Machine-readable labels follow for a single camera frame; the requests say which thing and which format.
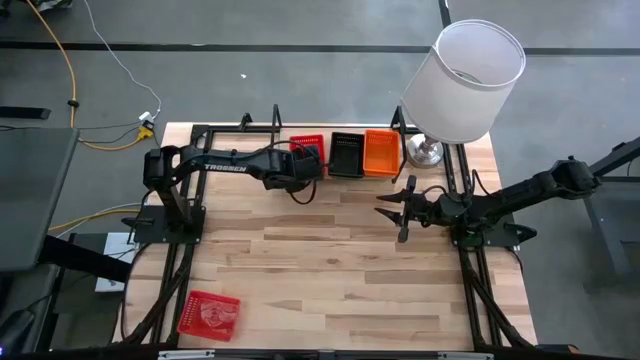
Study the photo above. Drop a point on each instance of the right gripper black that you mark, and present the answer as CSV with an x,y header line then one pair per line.
x,y
422,210

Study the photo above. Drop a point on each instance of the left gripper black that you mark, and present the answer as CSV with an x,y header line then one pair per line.
x,y
307,170

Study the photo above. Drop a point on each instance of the red plastic basket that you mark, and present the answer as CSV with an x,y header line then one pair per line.
x,y
307,141
209,316

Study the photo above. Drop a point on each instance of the black plastic basket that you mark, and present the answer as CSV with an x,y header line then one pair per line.
x,y
346,160

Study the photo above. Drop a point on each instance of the orange plastic basket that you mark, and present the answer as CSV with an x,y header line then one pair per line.
x,y
382,152

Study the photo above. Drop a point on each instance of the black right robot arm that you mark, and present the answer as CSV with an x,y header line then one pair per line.
x,y
525,190

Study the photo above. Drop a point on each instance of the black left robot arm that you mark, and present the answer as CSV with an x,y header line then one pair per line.
x,y
225,167

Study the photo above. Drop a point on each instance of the white shade table lamp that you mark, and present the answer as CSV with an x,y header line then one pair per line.
x,y
460,95

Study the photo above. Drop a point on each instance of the white power adapter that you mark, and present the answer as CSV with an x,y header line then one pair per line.
x,y
146,116

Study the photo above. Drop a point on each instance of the white paper box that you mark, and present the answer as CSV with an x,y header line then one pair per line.
x,y
117,245

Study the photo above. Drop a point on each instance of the grey metal stand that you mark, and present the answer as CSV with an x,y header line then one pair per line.
x,y
600,235

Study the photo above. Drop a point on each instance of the black beam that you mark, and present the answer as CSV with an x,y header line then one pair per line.
x,y
85,259

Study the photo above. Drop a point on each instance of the grey desk top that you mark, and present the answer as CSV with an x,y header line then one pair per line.
x,y
30,200

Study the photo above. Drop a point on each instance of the black flat floor bar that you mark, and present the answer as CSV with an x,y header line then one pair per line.
x,y
25,113

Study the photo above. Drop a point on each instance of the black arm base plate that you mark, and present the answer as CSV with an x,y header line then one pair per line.
x,y
515,232
150,230

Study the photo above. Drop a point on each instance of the black metal rig frame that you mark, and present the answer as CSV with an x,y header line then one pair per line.
x,y
482,310

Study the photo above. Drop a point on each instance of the silver metal bracket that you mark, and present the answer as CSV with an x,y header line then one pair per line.
x,y
465,356
187,355

